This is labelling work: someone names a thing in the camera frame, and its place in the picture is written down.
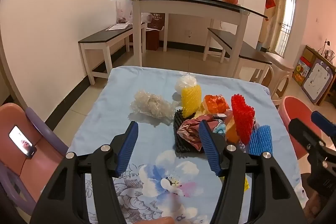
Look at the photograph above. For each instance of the beige plastic stool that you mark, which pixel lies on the beige plastic stool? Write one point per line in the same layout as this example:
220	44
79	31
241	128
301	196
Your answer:
278	61

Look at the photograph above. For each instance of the clear plastic jar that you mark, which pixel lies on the clear plastic jar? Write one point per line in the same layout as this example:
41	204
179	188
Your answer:
122	14

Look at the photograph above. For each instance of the brown cardboard box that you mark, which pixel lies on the brown cardboard box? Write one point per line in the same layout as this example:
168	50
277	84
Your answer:
309	53

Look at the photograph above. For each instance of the patterned paper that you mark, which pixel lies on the patterned paper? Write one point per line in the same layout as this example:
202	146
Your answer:
219	128
190	129

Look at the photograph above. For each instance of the pink plastic basin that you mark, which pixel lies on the pink plastic basin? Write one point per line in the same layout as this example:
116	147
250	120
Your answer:
291	108

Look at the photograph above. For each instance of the red foam fruit net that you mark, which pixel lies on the red foam fruit net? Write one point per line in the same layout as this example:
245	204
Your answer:
242	119

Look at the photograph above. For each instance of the crumpled clear plastic wrap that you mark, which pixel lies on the crumpled clear plastic wrap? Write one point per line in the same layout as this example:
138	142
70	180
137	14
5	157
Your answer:
152	104

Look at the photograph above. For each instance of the white table with glass top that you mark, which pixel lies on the white table with glass top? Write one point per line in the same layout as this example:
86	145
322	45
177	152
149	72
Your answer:
189	7

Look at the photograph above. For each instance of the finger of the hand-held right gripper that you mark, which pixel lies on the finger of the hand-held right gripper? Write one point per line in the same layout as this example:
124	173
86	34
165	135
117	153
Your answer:
324	123
304	132

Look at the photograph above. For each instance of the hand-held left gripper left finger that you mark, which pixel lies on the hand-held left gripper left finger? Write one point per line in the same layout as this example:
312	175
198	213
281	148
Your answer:
127	148

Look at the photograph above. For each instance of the crumpled orange plastic bag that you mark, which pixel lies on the crumpled orange plastic bag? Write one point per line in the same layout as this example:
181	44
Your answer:
214	103

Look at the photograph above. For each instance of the white bench with dark seat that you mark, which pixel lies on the white bench with dark seat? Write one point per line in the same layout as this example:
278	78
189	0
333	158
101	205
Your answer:
105	36
236	43

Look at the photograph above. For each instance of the red paper wall decoration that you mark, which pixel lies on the red paper wall decoration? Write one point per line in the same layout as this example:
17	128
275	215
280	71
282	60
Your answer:
270	2

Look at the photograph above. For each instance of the black foam fruit net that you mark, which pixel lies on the black foam fruit net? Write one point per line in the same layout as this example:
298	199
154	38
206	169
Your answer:
179	134

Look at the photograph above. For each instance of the dark red gift box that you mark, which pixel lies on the dark red gift box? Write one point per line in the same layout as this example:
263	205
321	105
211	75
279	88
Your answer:
155	37

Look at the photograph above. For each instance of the white foam fruit net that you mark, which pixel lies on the white foam fruit net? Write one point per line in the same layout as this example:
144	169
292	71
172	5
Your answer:
185	82

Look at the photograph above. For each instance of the yellow wrapper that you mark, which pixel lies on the yellow wrapper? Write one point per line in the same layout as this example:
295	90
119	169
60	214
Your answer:
246	186

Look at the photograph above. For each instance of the purple framed drawing board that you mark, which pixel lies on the purple framed drawing board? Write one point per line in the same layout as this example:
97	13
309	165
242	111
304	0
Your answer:
317	79

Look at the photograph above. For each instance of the light blue floral tablecloth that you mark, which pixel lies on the light blue floral tablecloth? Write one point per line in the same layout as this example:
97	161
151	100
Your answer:
105	113

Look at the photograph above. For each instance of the blue foam fruit net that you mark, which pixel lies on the blue foam fruit net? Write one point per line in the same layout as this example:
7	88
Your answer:
260	140

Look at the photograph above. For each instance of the printed fruit carton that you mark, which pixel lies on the printed fruit carton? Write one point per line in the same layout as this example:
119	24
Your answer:
302	71

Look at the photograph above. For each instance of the white plastic bag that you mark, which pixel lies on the white plastic bag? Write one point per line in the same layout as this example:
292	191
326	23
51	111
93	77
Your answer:
147	19

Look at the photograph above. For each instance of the wooden desk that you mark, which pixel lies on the wooden desk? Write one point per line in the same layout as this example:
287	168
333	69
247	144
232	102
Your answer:
328	56

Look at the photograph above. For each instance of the smartphone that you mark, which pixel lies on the smartphone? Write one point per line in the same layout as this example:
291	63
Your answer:
22	142

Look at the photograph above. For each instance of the pink and purple chair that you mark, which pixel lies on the pink and purple chair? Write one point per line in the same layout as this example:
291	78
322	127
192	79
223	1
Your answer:
47	161

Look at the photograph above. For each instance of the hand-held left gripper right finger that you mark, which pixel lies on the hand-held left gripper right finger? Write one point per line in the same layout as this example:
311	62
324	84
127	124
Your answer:
210	148

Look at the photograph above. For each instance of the orange plastic wrapper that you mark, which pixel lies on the orange plastic wrapper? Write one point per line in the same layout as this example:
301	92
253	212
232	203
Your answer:
231	134

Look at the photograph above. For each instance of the paper sheet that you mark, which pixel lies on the paper sheet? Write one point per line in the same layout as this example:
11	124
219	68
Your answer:
118	27

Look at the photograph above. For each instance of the white glass door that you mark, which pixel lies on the white glass door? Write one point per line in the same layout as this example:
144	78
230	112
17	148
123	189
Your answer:
287	16

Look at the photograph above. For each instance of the yellow foam fruit net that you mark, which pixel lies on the yellow foam fruit net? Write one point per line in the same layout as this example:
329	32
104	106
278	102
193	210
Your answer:
190	100

